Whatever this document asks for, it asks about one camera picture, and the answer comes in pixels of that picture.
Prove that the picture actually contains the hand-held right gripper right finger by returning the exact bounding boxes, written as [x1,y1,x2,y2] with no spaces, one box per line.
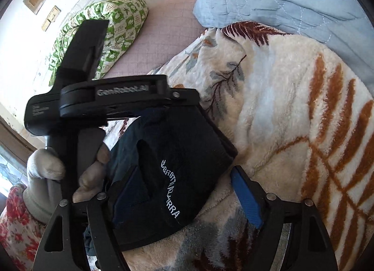
[230,165,339,271]

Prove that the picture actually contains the black pants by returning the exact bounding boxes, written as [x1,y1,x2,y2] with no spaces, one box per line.
[82,107,237,254]

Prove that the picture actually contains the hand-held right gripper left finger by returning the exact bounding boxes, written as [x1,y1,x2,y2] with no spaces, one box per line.
[32,166,150,271]

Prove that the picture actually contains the green patterned quilt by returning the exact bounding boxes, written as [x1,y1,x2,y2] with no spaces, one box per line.
[48,0,149,86]

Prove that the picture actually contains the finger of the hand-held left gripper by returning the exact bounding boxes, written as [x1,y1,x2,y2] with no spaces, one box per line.
[166,88,238,159]

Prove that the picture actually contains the beige wall switch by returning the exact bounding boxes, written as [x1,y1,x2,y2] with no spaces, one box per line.
[41,5,62,32]

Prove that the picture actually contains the person's left forearm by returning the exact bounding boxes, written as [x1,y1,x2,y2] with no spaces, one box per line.
[0,183,44,271]

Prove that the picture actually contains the leaf-print fleece blanket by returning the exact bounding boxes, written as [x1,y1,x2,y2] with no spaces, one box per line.
[102,21,374,271]

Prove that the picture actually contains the person's left hand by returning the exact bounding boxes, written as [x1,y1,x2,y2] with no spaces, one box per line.
[23,144,111,223]

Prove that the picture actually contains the stained glass window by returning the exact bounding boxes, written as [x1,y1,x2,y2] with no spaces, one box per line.
[0,145,30,193]

